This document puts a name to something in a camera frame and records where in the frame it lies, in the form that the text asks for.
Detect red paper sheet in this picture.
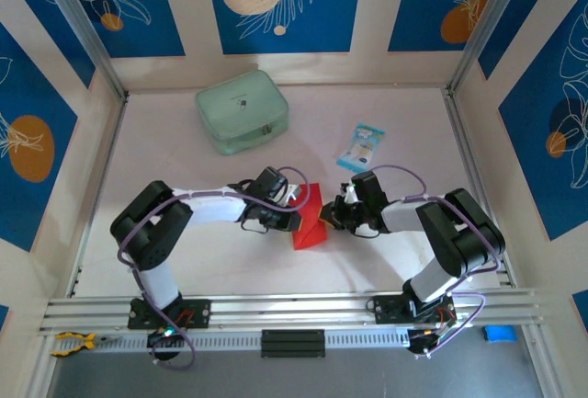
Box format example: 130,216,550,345
291,182,331,251

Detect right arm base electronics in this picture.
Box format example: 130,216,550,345
406,308,457,358

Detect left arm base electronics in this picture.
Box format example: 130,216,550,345
146,325,186,363

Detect light blue snack packet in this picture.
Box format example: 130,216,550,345
335,121,386,174

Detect mint green zip pouch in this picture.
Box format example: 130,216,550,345
194,70,290,156

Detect blue sponge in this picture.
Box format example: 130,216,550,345
481,324,518,345

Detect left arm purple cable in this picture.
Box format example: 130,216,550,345
118,165,314,370

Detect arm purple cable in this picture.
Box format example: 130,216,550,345
365,165,504,360
118,165,314,370

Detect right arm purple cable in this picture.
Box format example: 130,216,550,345
365,165,504,360

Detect aluminium rail beam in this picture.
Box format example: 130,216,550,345
39,287,546,334

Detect aluminium side rail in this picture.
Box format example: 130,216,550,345
443,87,515,288
67,94,129,299

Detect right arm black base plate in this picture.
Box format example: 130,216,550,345
372,294,456,325

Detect black block on duct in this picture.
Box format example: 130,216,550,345
260,329,326,358

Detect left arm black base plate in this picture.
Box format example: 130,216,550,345
127,299,212,330

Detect grey slotted cable duct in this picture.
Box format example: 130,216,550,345
50,328,411,358

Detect aluminium corner post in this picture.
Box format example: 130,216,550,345
34,0,129,98
447,0,537,96

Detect yellow handled pliers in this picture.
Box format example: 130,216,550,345
49,331,123,358

